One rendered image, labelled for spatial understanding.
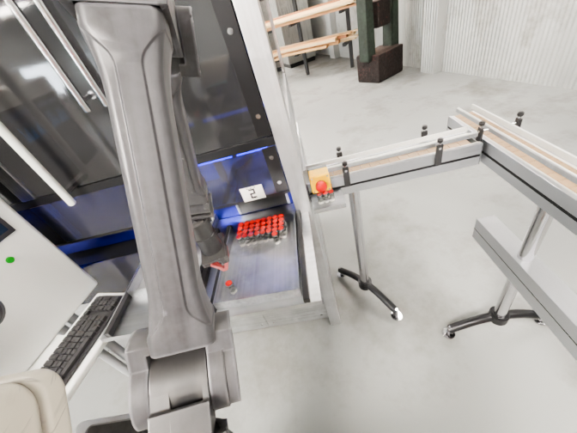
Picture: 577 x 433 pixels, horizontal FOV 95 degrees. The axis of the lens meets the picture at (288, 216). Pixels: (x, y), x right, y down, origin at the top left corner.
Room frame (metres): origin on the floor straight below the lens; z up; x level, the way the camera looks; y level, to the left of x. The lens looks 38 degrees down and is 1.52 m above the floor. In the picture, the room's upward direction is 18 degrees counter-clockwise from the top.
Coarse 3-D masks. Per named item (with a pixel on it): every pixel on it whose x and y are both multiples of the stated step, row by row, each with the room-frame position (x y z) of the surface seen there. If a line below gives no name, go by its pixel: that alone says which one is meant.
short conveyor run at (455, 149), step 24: (408, 144) 0.94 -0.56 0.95; (432, 144) 0.86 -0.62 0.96; (456, 144) 0.86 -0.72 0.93; (480, 144) 0.81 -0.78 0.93; (336, 168) 0.92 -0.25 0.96; (360, 168) 0.91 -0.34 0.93; (384, 168) 0.87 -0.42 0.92; (408, 168) 0.85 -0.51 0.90; (432, 168) 0.84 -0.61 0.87; (456, 168) 0.82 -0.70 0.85; (312, 192) 0.92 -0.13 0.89
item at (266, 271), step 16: (288, 224) 0.78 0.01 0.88; (288, 240) 0.69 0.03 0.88; (240, 256) 0.69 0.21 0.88; (256, 256) 0.67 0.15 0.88; (272, 256) 0.64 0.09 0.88; (288, 256) 0.62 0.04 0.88; (224, 272) 0.63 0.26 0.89; (240, 272) 0.62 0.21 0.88; (256, 272) 0.60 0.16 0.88; (272, 272) 0.57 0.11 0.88; (288, 272) 0.55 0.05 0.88; (224, 288) 0.58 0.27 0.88; (240, 288) 0.55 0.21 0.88; (256, 288) 0.53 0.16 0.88; (272, 288) 0.51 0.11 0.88; (288, 288) 0.50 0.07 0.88; (224, 304) 0.50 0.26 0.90; (240, 304) 0.49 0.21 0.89
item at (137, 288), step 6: (216, 216) 0.96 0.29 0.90; (210, 222) 0.96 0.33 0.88; (216, 222) 0.93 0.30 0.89; (216, 228) 0.91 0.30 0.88; (198, 252) 0.79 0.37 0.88; (198, 258) 0.76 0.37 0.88; (138, 270) 0.76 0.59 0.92; (138, 276) 0.74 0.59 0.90; (132, 282) 0.71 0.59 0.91; (138, 282) 0.73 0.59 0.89; (132, 288) 0.69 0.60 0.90; (138, 288) 0.71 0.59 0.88; (144, 288) 0.66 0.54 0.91; (132, 294) 0.67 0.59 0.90; (138, 294) 0.67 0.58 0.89; (144, 294) 0.66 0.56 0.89
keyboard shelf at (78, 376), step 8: (88, 304) 0.79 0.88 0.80; (56, 336) 0.69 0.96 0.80; (64, 336) 0.67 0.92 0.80; (56, 344) 0.65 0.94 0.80; (96, 344) 0.59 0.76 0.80; (104, 344) 0.59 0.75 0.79; (48, 352) 0.62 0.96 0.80; (88, 352) 0.56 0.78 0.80; (96, 352) 0.56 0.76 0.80; (40, 360) 0.60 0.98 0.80; (88, 360) 0.54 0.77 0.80; (32, 368) 0.58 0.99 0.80; (80, 368) 0.52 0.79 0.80; (88, 368) 0.52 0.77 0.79; (72, 376) 0.50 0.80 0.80; (80, 376) 0.49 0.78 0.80; (72, 384) 0.47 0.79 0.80; (72, 392) 0.46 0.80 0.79
